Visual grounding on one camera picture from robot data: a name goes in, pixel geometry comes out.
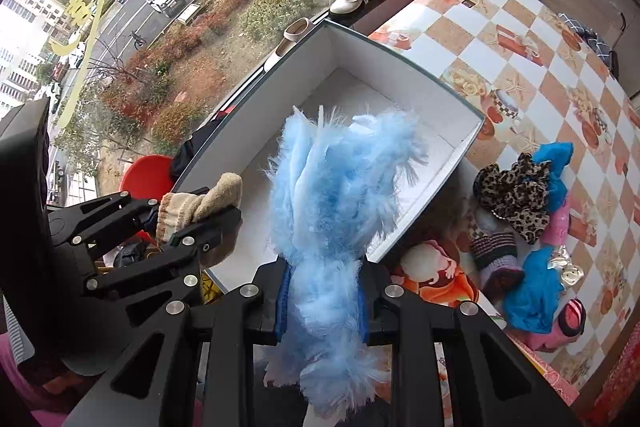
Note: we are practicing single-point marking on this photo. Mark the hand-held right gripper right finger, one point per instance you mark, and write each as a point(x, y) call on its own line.
point(364, 319)

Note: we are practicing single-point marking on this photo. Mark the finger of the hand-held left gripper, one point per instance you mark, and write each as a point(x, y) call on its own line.
point(200, 237)
point(110, 212)

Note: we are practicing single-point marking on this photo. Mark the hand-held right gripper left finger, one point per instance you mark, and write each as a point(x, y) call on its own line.
point(280, 307)

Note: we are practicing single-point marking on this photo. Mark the beige sock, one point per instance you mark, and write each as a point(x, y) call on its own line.
point(200, 202)

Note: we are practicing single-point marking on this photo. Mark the light blue fluffy cloth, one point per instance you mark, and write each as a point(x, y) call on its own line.
point(330, 217)

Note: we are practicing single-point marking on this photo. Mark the striped purple knit sock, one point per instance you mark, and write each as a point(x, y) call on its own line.
point(492, 252)

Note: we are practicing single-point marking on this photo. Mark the blue thin cloth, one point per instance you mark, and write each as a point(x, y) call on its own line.
point(532, 292)
point(555, 157)

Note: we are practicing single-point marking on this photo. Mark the leopard print scrunchie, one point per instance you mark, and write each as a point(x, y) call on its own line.
point(520, 197)

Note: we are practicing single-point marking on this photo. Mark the pink sock with striped cuff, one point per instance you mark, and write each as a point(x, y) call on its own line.
point(570, 319)

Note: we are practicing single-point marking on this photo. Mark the pink knit sock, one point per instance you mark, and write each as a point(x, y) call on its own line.
point(557, 224)

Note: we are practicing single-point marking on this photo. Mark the white cardboard box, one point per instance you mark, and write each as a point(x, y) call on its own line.
point(350, 52)

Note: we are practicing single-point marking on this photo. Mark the red plastic stool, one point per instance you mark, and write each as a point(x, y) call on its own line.
point(145, 177)

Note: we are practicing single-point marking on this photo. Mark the cartoon print tissue packet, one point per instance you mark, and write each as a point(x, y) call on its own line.
point(435, 277)

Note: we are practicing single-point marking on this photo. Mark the black cloth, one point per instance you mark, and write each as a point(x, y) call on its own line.
point(192, 152)

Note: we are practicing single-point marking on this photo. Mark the silver foil wrapper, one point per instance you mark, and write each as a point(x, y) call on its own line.
point(567, 267)

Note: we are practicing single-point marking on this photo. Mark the checkered tablecloth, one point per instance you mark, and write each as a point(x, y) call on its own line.
point(540, 57)

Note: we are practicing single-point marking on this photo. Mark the dark plaid cloth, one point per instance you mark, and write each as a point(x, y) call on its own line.
point(585, 39)

